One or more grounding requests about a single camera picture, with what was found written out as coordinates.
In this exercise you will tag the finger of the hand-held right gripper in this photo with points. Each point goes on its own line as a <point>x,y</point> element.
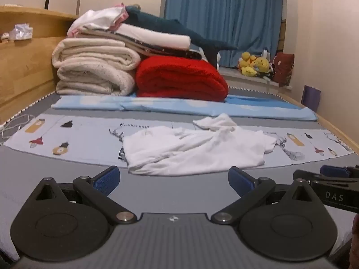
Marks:
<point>333,171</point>

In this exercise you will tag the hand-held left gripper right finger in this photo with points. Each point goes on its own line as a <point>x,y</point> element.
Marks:
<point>240,180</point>

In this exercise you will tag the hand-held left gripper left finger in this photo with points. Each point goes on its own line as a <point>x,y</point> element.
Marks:
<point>108,180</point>

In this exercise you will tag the white shirt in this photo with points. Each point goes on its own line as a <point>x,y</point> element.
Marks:
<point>196,151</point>

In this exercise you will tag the light printed bed sheet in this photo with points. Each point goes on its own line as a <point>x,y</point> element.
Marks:
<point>84,134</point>

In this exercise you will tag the purple box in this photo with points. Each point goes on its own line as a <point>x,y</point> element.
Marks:
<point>311,98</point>

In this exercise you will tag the light blue blanket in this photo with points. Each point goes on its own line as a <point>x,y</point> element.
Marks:
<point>168,105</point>

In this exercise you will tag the cream folded blanket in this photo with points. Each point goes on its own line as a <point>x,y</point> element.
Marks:
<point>92,53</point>
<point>92,81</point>

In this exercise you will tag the dark red pillow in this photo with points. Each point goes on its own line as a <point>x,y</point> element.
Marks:
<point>283,67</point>

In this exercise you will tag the red folded blanket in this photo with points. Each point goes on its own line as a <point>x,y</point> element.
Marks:
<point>182,78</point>

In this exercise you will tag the yellow plush toy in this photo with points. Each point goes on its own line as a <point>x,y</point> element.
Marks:
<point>262,64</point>
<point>246,61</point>

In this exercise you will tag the dark patterned folded cloth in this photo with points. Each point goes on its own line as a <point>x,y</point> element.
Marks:
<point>168,51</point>

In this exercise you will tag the white folded bedding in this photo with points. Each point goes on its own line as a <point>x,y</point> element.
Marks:
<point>157,36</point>

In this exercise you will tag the white and pink cloth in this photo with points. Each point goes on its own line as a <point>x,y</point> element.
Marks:
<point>95,19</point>

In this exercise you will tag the teal shark plush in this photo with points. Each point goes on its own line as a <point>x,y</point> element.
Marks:
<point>168,25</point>

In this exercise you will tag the blue curtain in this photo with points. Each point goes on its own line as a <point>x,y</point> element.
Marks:
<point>224,11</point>

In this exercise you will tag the crumpled plastic bag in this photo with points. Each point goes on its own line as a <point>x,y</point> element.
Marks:
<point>21,32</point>

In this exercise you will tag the wooden bed frame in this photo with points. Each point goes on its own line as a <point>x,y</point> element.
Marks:
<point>25,67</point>

